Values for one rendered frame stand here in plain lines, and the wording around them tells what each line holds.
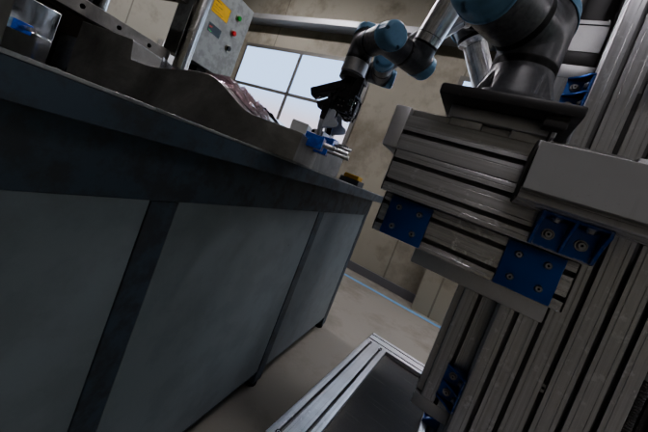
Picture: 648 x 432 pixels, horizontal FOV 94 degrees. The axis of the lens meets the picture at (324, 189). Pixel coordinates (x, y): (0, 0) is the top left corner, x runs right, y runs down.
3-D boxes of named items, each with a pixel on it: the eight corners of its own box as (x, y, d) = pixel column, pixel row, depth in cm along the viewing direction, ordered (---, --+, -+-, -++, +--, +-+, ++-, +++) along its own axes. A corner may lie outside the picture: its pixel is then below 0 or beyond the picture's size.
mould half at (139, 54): (311, 168, 82) (326, 130, 82) (292, 160, 56) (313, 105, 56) (150, 106, 87) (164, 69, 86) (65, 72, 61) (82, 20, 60)
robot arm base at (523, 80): (541, 135, 64) (559, 91, 63) (556, 109, 50) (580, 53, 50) (467, 119, 71) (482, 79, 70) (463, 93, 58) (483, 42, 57)
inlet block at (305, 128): (343, 167, 66) (352, 144, 66) (342, 165, 61) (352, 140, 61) (288, 146, 67) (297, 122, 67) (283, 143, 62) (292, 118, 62)
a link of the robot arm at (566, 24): (571, 79, 58) (599, 12, 57) (537, 42, 51) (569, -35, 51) (509, 85, 68) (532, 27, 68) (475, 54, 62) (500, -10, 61)
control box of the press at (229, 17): (166, 266, 168) (258, 13, 161) (111, 276, 140) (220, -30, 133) (141, 250, 176) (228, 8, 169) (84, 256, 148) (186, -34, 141)
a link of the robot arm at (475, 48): (491, 145, 110) (456, 0, 111) (474, 149, 125) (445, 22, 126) (525, 136, 109) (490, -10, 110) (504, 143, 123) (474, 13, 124)
